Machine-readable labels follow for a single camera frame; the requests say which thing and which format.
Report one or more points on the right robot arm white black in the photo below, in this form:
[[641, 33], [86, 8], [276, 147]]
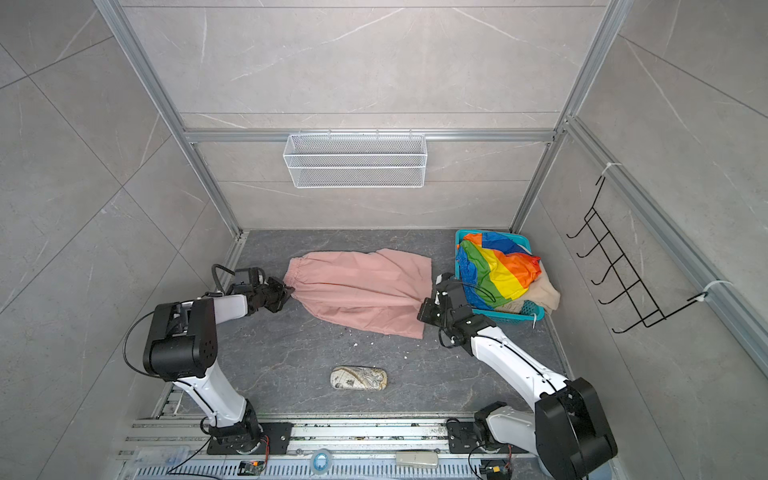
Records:
[[565, 427]]

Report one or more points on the teal plastic basket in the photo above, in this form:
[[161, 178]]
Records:
[[501, 315]]

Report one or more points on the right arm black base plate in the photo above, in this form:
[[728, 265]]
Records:
[[464, 436]]

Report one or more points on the beige shorts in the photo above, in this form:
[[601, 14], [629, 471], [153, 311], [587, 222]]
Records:
[[540, 296]]

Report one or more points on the white remote box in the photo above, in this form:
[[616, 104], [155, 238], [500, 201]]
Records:
[[420, 459]]

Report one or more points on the pink shorts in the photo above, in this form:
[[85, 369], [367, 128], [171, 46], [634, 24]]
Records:
[[379, 292]]

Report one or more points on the black wire hook rack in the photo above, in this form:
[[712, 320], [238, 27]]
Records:
[[633, 287]]

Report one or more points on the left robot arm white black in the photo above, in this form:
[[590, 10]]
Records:
[[182, 349]]

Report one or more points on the blue tape roll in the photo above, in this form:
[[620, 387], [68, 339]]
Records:
[[321, 462]]

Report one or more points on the small green circuit board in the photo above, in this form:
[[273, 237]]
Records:
[[252, 467]]

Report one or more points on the right small circuit board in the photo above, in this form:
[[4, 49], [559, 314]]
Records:
[[495, 470]]

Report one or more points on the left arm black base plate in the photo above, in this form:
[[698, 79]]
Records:
[[274, 438]]

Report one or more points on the aluminium mounting rail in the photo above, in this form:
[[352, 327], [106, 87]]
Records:
[[362, 448]]

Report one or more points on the white wire mesh shelf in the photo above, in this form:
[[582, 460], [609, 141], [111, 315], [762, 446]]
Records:
[[356, 160]]

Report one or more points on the rainbow striped shorts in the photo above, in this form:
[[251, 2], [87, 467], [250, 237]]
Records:
[[494, 269]]

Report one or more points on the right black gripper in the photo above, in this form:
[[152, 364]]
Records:
[[427, 308]]

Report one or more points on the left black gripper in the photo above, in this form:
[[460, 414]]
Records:
[[282, 290]]

